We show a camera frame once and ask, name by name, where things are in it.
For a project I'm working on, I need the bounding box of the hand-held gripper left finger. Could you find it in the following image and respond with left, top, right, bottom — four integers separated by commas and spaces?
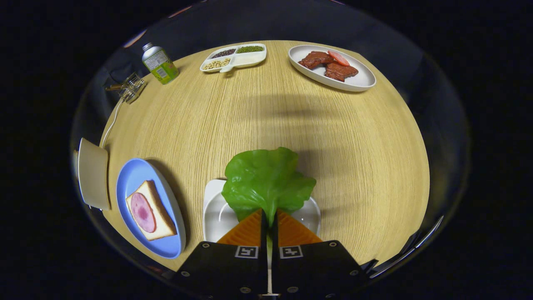
172, 208, 269, 298

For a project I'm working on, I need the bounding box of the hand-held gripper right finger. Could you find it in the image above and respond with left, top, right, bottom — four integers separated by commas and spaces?
273, 208, 369, 298

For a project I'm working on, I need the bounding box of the green lettuce leaf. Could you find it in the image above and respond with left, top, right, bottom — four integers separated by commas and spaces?
221, 147, 317, 250

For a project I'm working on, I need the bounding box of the white square plate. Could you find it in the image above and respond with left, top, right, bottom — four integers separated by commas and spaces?
203, 179, 321, 243

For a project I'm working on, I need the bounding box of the white bread slice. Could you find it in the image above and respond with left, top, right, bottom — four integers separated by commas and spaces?
126, 180, 177, 241

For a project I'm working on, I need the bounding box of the pink ham slice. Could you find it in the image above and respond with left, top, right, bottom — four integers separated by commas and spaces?
130, 192, 157, 233

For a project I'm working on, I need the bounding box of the blue plate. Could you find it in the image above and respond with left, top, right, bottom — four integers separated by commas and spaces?
116, 157, 187, 260

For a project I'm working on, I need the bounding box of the white toaster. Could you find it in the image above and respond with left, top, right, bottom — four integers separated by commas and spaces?
77, 137, 111, 211

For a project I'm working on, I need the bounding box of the white oval plate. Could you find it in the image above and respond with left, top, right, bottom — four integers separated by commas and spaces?
288, 45, 376, 92

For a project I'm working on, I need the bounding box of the brown meat slice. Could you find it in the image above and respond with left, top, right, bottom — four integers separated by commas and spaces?
324, 62, 359, 82
298, 51, 336, 70

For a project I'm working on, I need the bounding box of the pile of yellow soybeans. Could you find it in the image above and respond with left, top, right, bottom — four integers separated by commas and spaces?
203, 58, 231, 70

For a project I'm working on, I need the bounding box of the white divided dish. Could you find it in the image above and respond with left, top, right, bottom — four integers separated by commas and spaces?
200, 43, 267, 74

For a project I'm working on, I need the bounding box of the red ham slice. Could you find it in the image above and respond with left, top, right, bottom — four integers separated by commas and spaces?
327, 50, 350, 67

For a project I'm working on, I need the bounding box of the green drink bottle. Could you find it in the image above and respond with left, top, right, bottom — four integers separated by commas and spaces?
142, 42, 179, 85

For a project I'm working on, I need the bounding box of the white toaster cable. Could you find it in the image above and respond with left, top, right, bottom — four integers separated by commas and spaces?
100, 98, 125, 148

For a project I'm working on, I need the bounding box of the metal wire basket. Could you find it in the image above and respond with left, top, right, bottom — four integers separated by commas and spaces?
118, 72, 146, 105

